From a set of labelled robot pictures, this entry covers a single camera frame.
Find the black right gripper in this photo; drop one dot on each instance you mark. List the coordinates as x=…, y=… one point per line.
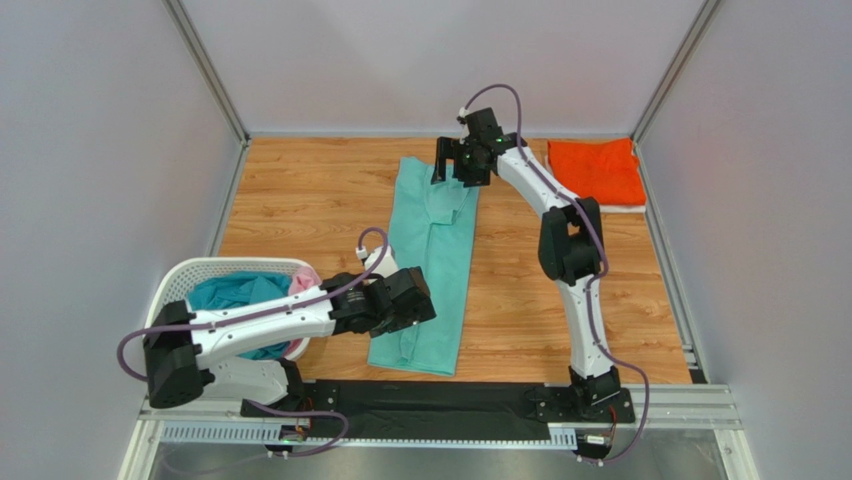
x=456, y=160

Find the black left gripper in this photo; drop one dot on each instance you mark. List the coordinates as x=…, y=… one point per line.
x=420, y=313

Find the light teal t-shirt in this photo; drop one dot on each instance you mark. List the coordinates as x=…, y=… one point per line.
x=432, y=226

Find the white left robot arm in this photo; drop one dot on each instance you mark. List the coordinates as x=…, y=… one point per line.
x=189, y=354

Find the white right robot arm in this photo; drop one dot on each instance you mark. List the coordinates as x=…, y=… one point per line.
x=570, y=247

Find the pink t-shirt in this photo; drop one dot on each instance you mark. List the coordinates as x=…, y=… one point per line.
x=303, y=279

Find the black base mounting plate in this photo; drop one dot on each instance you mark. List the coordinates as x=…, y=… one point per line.
x=408, y=410

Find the folded orange t-shirt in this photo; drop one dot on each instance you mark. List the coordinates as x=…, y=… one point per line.
x=607, y=172

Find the dark teal t-shirt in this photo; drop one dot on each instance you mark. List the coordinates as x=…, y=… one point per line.
x=238, y=289

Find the white perforated laundry basket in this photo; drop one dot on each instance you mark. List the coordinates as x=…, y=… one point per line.
x=186, y=275

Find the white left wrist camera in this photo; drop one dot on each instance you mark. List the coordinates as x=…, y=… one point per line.
x=379, y=261

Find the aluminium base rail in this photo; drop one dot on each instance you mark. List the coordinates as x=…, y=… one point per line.
x=681, y=432

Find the aluminium frame post right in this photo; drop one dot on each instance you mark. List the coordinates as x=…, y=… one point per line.
x=697, y=29

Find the aluminium frame post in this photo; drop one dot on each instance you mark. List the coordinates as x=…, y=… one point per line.
x=186, y=28
x=697, y=29

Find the aluminium frame post left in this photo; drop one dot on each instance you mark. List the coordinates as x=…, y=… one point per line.
x=186, y=28

